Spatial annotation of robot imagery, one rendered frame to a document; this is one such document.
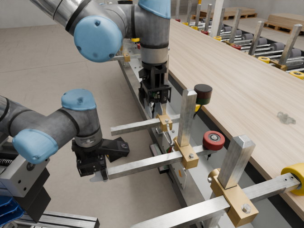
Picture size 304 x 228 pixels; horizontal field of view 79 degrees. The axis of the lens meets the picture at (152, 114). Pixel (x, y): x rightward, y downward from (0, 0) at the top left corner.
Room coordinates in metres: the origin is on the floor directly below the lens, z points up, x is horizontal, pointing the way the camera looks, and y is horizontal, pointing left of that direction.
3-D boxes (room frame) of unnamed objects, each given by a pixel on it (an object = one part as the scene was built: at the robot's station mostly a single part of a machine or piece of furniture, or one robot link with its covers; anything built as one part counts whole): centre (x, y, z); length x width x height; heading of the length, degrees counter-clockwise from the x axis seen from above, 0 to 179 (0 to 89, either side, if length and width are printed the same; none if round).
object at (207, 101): (0.53, -0.17, 1.08); 0.06 x 0.06 x 0.02
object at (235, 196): (0.26, -0.20, 0.95); 0.14 x 0.06 x 0.05; 17
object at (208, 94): (0.53, -0.17, 1.10); 0.06 x 0.06 x 0.02
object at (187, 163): (0.50, -0.13, 0.85); 0.14 x 0.06 x 0.05; 17
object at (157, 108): (0.50, -0.02, 1.05); 0.06 x 0.03 x 0.09; 17
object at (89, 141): (0.38, 0.18, 1.05); 0.08 x 0.08 x 0.05
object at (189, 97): (0.52, -0.12, 0.87); 0.04 x 0.04 x 0.48; 17
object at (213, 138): (0.51, -0.24, 0.85); 0.08 x 0.08 x 0.11
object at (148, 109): (0.49, 0.01, 1.05); 0.06 x 0.03 x 0.09; 17
